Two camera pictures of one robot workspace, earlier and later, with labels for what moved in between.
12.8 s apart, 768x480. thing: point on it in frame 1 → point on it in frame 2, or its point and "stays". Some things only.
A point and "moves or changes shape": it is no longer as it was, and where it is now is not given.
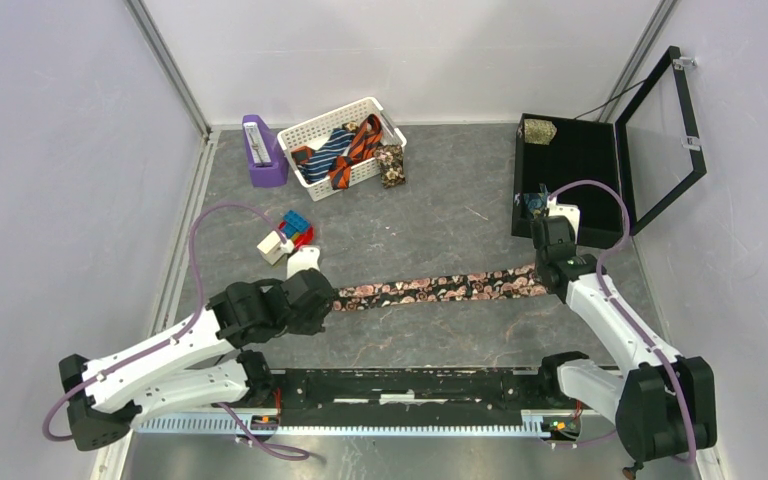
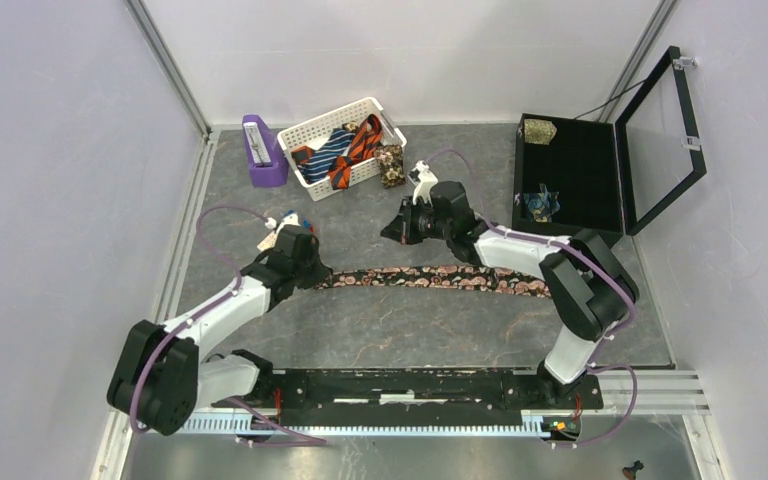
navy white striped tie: (317, 167) stays
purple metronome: (267, 157) stays
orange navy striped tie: (364, 147) stays
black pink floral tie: (522, 281) moves or changes shape
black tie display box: (652, 151) stays
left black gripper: (313, 326) → (320, 273)
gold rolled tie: (539, 131) stays
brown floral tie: (391, 162) stays
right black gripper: (537, 259) → (401, 228)
